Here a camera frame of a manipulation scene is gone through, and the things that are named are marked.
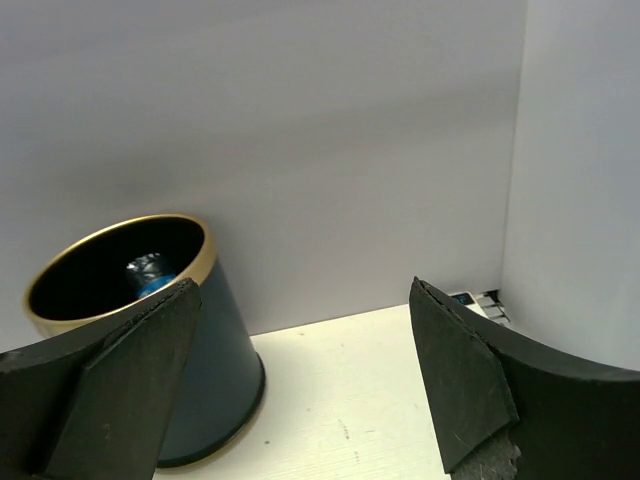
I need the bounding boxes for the dark blue gold-rimmed bin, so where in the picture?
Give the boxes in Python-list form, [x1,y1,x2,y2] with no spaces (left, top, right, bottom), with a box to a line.
[24,213,266,469]

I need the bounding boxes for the aluminium table frame rail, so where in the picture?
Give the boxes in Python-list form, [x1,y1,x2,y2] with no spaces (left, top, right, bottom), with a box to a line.
[474,290,512,327]

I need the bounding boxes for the blue cap blue label bottle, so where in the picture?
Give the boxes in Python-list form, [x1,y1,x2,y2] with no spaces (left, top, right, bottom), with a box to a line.
[125,252,176,299]

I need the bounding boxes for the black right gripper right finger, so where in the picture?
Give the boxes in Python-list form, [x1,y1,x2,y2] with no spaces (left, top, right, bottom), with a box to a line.
[409,279,639,479]

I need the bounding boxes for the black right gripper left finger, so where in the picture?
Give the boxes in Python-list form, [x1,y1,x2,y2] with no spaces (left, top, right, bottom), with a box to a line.
[1,280,201,479]

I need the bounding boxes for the blue corner sticker right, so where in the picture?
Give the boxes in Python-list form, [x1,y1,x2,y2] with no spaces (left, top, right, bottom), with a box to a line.
[450,291,477,308]

